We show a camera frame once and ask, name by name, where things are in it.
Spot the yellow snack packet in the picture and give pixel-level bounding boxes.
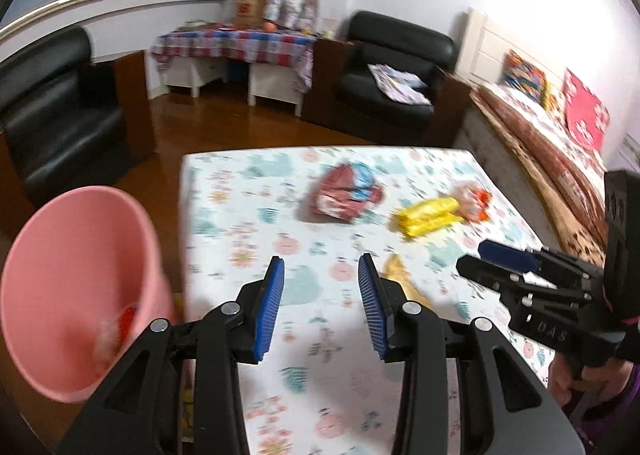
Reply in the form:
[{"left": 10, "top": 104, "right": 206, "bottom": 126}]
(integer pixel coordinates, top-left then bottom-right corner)
[{"left": 397, "top": 197, "right": 465, "bottom": 238}]

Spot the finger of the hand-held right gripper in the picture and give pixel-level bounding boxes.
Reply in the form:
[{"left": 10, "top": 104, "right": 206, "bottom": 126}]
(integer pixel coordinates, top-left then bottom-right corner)
[
  {"left": 456, "top": 255, "right": 593, "bottom": 308},
  {"left": 477, "top": 240, "right": 603, "bottom": 286}
]

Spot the white cabinet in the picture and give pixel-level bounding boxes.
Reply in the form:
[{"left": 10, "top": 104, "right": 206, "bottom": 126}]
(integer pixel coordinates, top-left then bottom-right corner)
[
  {"left": 247, "top": 62, "right": 305, "bottom": 116},
  {"left": 161, "top": 57, "right": 226, "bottom": 98}
]

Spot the white plastic bag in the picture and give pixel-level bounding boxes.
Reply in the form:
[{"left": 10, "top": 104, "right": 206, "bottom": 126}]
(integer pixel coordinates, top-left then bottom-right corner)
[{"left": 94, "top": 319, "right": 127, "bottom": 362}]

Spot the red floral pillow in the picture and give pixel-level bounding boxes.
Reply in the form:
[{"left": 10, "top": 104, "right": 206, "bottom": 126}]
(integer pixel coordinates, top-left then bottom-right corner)
[{"left": 562, "top": 67, "right": 612, "bottom": 150}]

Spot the printed cloth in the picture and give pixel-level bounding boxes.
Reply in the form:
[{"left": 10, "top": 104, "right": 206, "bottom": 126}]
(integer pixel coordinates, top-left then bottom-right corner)
[{"left": 367, "top": 63, "right": 433, "bottom": 106}]

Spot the large black leather armchair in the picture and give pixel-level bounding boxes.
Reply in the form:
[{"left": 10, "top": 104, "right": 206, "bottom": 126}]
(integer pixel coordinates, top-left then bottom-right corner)
[{"left": 0, "top": 26, "right": 156, "bottom": 206}]

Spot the bed with colourful pillows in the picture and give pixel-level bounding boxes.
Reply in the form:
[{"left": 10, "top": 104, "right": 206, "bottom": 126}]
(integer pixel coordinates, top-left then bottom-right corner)
[{"left": 470, "top": 85, "right": 616, "bottom": 266}]

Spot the floral tablecloth table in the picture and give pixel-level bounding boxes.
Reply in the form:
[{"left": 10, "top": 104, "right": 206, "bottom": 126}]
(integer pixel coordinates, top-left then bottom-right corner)
[{"left": 177, "top": 147, "right": 558, "bottom": 455}]

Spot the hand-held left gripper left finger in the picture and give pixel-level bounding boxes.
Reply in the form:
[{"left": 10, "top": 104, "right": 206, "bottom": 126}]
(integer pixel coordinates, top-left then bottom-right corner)
[{"left": 59, "top": 256, "right": 286, "bottom": 455}]

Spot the pink plastic bucket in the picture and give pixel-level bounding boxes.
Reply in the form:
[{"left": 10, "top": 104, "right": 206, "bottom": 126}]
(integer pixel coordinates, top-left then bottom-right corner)
[{"left": 0, "top": 186, "right": 176, "bottom": 403}]

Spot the orange white wrapper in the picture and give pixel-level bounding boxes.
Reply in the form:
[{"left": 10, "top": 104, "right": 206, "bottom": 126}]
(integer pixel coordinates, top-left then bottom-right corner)
[{"left": 452, "top": 183, "right": 493, "bottom": 223}]

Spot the person's right forearm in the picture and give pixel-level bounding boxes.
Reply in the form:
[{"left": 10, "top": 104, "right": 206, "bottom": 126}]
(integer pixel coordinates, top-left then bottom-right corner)
[{"left": 572, "top": 370, "right": 640, "bottom": 443}]

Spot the colourful printed pillow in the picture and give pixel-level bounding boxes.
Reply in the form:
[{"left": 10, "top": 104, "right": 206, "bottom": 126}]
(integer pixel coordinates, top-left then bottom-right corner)
[{"left": 501, "top": 50, "right": 547, "bottom": 100}]

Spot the crumpled red snack wrapper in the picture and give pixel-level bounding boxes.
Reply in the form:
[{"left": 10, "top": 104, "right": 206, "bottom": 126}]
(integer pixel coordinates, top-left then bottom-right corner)
[{"left": 311, "top": 162, "right": 385, "bottom": 224}]

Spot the small black leather armchair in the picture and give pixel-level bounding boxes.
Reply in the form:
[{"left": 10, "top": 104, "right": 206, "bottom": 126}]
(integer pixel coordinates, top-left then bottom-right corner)
[{"left": 302, "top": 10, "right": 473, "bottom": 148}]

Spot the brown paper bag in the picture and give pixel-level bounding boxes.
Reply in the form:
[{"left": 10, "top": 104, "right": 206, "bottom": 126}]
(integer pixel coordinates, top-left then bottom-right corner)
[{"left": 235, "top": 0, "right": 271, "bottom": 30}]

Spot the person's right hand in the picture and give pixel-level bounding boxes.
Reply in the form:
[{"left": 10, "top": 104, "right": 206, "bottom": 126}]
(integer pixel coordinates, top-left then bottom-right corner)
[{"left": 546, "top": 351, "right": 633, "bottom": 408}]

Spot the yellow peel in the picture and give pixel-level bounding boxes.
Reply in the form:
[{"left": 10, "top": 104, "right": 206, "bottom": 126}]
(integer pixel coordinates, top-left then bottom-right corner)
[{"left": 382, "top": 254, "right": 432, "bottom": 308}]

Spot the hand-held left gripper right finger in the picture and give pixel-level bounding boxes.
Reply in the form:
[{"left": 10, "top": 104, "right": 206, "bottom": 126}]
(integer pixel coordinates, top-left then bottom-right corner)
[{"left": 358, "top": 253, "right": 586, "bottom": 455}]

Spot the plaid cloth side table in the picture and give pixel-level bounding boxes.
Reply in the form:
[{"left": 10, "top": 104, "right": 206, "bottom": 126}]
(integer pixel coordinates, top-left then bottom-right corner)
[{"left": 151, "top": 26, "right": 317, "bottom": 93}]

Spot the white bed headboard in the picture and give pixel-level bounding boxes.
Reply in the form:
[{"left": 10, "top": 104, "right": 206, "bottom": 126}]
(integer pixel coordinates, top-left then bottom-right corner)
[{"left": 452, "top": 7, "right": 506, "bottom": 86}]

